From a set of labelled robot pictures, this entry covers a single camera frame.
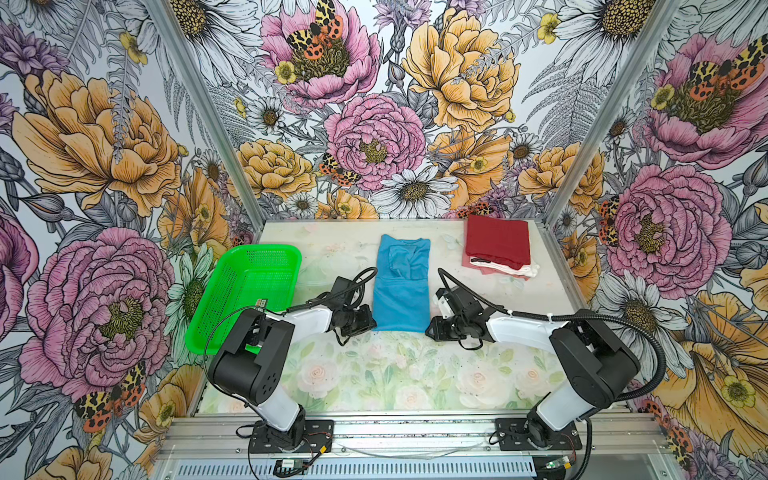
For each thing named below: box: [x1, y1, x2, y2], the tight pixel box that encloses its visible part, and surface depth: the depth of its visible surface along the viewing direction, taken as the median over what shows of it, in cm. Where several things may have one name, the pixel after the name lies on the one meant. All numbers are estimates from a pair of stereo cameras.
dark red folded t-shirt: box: [466, 214, 531, 270], surface depth 112 cm
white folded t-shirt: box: [469, 257, 540, 277], surface depth 107 cm
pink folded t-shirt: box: [461, 247, 530, 280], surface depth 108 cm
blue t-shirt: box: [373, 234, 431, 333], surface depth 101 cm
